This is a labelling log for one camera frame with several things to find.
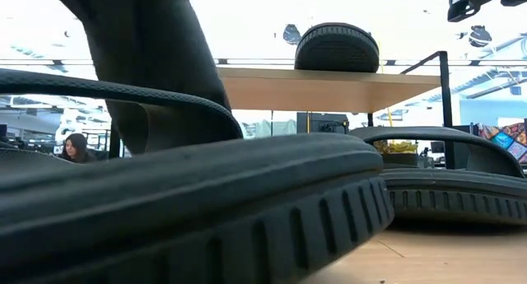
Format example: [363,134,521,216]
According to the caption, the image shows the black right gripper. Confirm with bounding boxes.
[447,0,527,23]

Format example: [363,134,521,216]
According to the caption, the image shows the black rubber slide sandal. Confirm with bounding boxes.
[48,0,232,156]
[293,21,380,74]
[348,125,527,226]
[0,68,395,284]

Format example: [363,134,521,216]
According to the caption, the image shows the round black ceiling fixture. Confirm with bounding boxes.
[469,25,493,49]
[282,23,302,46]

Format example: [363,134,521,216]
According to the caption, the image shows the potted plant in black pot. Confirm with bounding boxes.
[372,139,419,168]

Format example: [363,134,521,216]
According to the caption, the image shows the person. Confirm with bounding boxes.
[57,132,99,165]

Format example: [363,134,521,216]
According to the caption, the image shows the wood shelf with black frame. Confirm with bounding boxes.
[109,50,455,170]

